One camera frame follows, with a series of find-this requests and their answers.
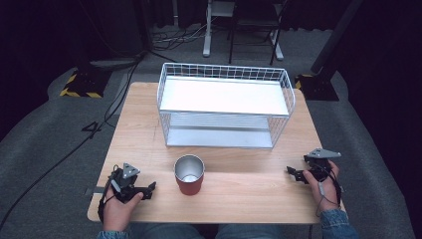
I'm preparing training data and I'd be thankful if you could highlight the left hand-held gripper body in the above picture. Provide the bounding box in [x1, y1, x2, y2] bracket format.
[108, 161, 142, 204]

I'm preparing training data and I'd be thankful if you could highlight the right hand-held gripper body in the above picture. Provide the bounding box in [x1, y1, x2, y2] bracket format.
[303, 147, 342, 183]

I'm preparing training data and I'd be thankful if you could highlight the person's left hand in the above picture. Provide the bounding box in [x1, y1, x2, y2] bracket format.
[102, 191, 144, 233]

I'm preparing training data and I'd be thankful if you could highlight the person's right hand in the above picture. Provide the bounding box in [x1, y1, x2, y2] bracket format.
[302, 160, 341, 213]

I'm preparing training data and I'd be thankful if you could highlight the red cup with steel inside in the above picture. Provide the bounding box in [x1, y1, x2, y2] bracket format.
[173, 153, 206, 196]

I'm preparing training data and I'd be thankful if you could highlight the person's left leg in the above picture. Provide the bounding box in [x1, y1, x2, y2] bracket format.
[127, 222, 204, 239]

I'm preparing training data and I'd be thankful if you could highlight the person's leg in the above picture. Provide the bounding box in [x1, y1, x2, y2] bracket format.
[127, 222, 204, 239]
[214, 222, 313, 239]

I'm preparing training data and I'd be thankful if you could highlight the person's right leg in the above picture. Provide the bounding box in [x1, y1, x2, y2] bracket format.
[214, 222, 313, 239]

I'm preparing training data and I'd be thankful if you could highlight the black yellow striped stand base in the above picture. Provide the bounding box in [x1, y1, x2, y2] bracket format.
[59, 68, 113, 100]
[294, 73, 340, 102]

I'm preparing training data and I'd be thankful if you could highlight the black slanted stand pole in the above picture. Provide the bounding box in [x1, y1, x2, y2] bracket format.
[310, 0, 364, 76]

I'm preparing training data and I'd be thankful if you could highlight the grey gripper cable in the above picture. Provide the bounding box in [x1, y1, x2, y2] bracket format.
[315, 180, 342, 217]

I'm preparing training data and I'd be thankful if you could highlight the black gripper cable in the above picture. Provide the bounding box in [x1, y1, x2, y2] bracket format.
[97, 164, 120, 223]

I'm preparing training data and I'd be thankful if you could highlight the long black floor cable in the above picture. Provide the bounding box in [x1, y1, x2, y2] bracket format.
[0, 56, 147, 231]

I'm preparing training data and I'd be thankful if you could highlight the white wire shelf rack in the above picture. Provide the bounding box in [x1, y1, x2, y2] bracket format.
[155, 62, 297, 150]

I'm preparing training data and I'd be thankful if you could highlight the black metal chair frame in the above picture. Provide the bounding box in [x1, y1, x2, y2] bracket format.
[227, 0, 289, 67]

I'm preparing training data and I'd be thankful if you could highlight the bundle of floor cables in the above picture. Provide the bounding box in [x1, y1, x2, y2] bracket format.
[150, 19, 213, 46]

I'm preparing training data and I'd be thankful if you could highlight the white metal desk frame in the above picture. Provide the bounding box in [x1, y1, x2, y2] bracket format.
[202, 0, 285, 62]

